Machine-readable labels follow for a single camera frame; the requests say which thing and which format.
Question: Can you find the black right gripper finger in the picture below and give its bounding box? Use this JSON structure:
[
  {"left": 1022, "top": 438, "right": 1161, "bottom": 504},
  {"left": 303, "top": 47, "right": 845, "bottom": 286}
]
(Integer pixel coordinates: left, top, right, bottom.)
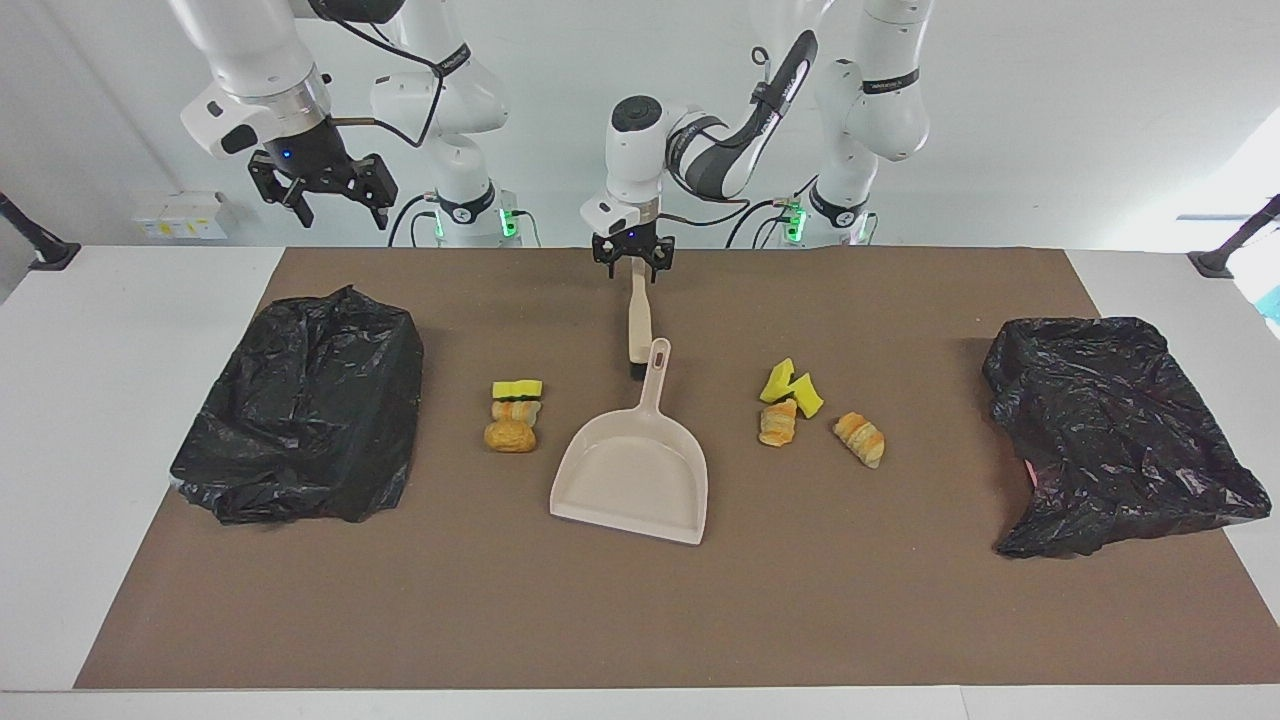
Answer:
[
  {"left": 360, "top": 185, "right": 399, "bottom": 233},
  {"left": 268, "top": 176, "right": 314, "bottom": 230}
]

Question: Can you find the beige hand brush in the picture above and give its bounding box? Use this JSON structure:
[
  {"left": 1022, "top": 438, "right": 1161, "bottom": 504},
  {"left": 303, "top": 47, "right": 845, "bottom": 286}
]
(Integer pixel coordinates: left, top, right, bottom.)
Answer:
[{"left": 626, "top": 258, "right": 655, "bottom": 382}]

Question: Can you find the brown round bread toy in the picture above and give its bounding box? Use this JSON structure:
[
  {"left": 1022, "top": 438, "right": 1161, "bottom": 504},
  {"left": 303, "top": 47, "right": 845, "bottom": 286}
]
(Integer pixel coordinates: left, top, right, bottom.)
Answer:
[{"left": 484, "top": 418, "right": 539, "bottom": 454}]

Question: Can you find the beige plastic dustpan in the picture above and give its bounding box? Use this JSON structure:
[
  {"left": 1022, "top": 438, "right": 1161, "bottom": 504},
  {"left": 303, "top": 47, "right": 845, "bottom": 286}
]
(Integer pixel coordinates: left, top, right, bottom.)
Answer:
[{"left": 549, "top": 338, "right": 710, "bottom": 547}]

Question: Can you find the black bag lined bin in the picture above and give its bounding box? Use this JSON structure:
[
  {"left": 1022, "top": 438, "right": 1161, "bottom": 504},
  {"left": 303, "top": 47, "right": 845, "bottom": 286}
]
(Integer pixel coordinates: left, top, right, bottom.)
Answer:
[
  {"left": 170, "top": 285, "right": 425, "bottom": 526},
  {"left": 982, "top": 316, "right": 1273, "bottom": 559}
]

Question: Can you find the brown table mat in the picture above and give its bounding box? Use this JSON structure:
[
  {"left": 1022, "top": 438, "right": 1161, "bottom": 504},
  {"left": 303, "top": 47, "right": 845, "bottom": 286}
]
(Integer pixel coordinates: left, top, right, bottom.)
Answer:
[{"left": 75, "top": 246, "right": 1280, "bottom": 691}]

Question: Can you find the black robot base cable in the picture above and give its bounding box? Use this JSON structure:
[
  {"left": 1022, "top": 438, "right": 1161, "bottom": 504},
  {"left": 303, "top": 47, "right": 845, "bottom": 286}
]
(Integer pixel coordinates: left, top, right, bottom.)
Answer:
[
  {"left": 388, "top": 193, "right": 441, "bottom": 248},
  {"left": 725, "top": 198, "right": 801, "bottom": 249}
]

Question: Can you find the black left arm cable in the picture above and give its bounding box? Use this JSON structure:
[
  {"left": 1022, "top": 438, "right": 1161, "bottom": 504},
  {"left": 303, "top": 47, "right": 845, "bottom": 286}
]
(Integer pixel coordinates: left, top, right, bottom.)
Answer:
[{"left": 655, "top": 45, "right": 831, "bottom": 229}]

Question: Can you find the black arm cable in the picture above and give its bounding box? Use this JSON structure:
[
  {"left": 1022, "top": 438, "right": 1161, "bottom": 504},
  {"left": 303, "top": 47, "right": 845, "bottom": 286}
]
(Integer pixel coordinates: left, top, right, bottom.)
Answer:
[
  {"left": 300, "top": 0, "right": 473, "bottom": 151},
  {"left": 655, "top": 45, "right": 831, "bottom": 229}
]

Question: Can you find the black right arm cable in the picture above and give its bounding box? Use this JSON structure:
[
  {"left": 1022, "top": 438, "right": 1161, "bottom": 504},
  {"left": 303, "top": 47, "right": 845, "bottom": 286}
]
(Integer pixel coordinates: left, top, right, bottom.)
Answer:
[{"left": 300, "top": 0, "right": 473, "bottom": 151}]

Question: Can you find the white wall power box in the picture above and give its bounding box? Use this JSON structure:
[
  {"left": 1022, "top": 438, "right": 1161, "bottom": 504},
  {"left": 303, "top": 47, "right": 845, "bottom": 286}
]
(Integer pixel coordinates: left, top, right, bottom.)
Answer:
[{"left": 132, "top": 192, "right": 239, "bottom": 241}]

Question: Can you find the black camera stand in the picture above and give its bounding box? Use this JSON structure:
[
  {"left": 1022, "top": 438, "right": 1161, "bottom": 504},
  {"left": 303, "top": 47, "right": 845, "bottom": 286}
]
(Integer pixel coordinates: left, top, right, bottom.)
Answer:
[
  {"left": 1188, "top": 195, "right": 1280, "bottom": 279},
  {"left": 0, "top": 192, "right": 81, "bottom": 271}
]

